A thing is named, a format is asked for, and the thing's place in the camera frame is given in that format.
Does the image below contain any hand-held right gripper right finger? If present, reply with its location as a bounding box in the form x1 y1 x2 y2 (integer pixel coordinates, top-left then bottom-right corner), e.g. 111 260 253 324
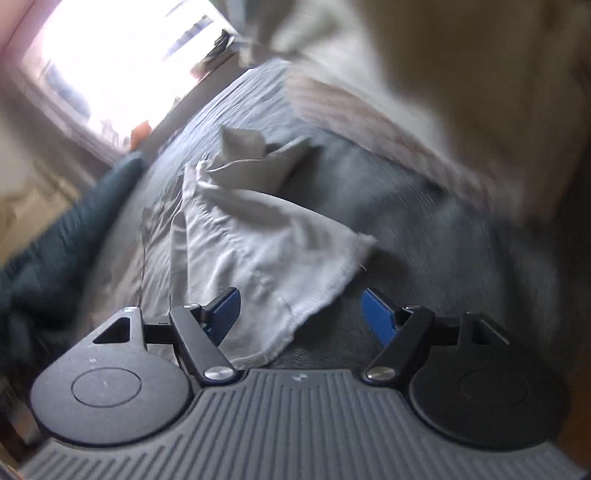
361 287 511 385

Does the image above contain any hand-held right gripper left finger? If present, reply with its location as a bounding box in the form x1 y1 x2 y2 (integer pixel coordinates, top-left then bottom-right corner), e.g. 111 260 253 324
92 286 242 384

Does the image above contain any white shirt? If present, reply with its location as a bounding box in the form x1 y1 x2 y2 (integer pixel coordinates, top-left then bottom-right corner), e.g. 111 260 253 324
137 124 378 366

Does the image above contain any teal pillow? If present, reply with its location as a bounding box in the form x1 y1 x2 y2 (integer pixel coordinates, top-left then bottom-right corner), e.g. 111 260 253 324
0 151 149 372

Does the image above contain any pink patterned folded cloth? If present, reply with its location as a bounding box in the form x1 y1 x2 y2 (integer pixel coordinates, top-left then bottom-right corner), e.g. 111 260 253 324
285 73 511 200

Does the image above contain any orange object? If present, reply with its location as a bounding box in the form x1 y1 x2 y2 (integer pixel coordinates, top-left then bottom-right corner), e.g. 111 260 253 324
130 120 152 151

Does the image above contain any carved beige headboard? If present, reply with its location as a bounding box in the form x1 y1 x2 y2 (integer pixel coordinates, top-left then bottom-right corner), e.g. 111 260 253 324
0 180 95 271

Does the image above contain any bright window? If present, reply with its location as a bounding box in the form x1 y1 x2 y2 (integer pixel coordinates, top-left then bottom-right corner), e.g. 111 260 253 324
23 0 242 149

